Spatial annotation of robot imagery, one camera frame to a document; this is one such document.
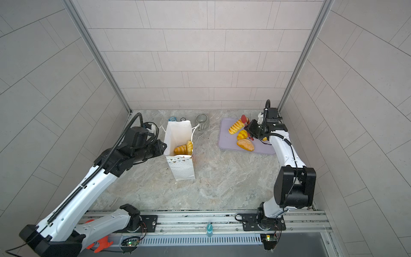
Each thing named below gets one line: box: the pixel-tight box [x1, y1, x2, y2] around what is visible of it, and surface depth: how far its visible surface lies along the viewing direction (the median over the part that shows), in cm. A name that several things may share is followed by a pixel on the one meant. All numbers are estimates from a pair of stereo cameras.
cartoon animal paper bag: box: [163, 120, 195, 181], surface depth 78 cm
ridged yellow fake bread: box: [173, 144, 188, 155], surface depth 88 cm
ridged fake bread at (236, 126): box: [227, 118, 245, 135], surface depth 95 cm
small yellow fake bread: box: [236, 129, 248, 141], surface depth 101 cm
